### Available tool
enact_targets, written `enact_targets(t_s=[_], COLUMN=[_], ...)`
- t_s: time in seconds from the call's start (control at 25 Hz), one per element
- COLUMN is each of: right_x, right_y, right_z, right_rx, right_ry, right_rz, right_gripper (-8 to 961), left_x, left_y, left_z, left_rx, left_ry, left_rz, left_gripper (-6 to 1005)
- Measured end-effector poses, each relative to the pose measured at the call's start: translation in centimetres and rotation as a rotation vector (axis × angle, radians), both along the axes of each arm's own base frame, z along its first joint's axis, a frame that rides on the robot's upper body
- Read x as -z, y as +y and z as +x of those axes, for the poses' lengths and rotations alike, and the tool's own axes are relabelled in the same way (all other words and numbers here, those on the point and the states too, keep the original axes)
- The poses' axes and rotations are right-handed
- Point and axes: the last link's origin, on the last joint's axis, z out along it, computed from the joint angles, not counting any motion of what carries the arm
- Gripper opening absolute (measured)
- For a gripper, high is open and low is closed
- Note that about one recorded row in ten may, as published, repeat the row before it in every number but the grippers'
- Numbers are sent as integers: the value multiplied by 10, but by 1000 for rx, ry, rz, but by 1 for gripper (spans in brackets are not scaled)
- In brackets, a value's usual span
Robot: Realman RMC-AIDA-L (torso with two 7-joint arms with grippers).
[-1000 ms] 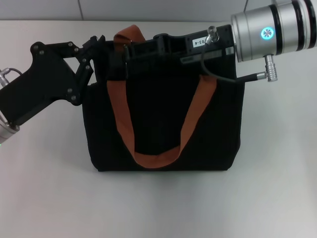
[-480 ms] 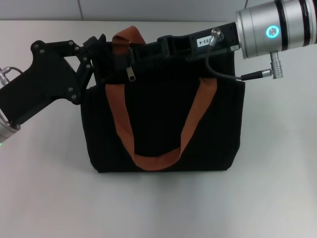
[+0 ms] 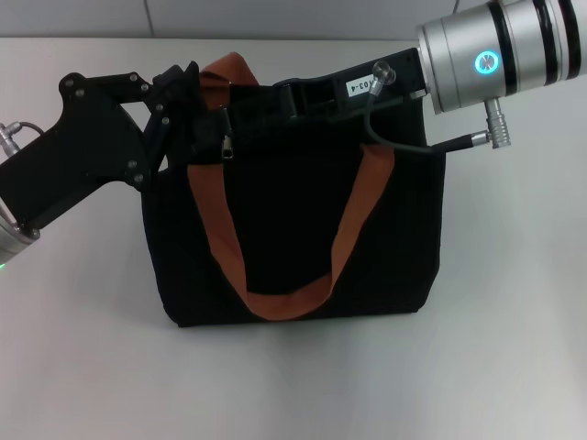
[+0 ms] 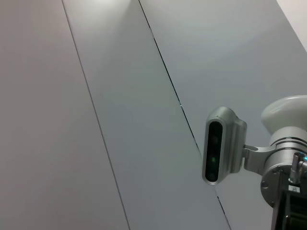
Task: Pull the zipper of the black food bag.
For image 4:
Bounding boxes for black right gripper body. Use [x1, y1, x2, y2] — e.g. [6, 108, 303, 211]
[271, 184, 307, 230]

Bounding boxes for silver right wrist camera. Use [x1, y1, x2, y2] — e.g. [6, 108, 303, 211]
[202, 106, 274, 185]

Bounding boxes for right gripper cable with connector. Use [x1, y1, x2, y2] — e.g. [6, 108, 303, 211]
[287, 152, 307, 185]

